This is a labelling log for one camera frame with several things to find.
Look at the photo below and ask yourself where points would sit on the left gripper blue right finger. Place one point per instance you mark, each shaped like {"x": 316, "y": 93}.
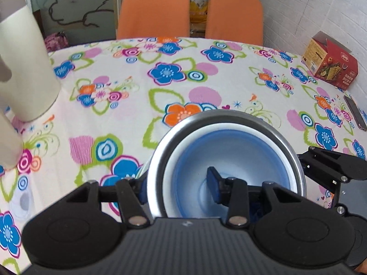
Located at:
{"x": 232, "y": 193}

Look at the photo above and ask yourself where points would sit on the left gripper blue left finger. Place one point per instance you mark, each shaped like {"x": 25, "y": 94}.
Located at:
{"x": 131, "y": 211}

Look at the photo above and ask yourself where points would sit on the stainless steel bowl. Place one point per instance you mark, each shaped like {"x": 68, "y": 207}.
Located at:
{"x": 238, "y": 145}

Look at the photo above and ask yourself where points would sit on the blue plastic bowl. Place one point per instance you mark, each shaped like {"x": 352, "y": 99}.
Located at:
{"x": 229, "y": 177}

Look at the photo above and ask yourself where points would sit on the dark smartphone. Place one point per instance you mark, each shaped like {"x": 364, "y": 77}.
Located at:
{"x": 356, "y": 113}

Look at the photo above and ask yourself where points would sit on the floral tablecloth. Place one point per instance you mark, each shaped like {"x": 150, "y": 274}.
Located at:
{"x": 119, "y": 98}

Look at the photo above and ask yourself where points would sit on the red snack carton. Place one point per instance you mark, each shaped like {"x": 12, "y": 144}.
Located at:
{"x": 330, "y": 61}

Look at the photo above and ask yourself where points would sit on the small cream bottle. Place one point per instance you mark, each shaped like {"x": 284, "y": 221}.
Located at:
{"x": 11, "y": 144}

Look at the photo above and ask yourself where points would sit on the large cream thermos jug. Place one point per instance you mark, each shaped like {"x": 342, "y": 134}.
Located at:
{"x": 28, "y": 84}

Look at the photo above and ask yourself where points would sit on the pink floral bag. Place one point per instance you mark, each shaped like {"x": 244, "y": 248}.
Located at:
{"x": 56, "y": 41}

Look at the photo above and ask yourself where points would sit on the right orange chair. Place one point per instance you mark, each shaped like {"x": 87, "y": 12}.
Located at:
{"x": 235, "y": 20}

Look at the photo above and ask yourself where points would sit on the orange chair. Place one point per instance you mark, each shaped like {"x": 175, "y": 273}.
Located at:
{"x": 235, "y": 20}
{"x": 153, "y": 18}

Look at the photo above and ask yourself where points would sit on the left orange chair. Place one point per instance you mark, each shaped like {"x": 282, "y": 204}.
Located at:
{"x": 153, "y": 18}

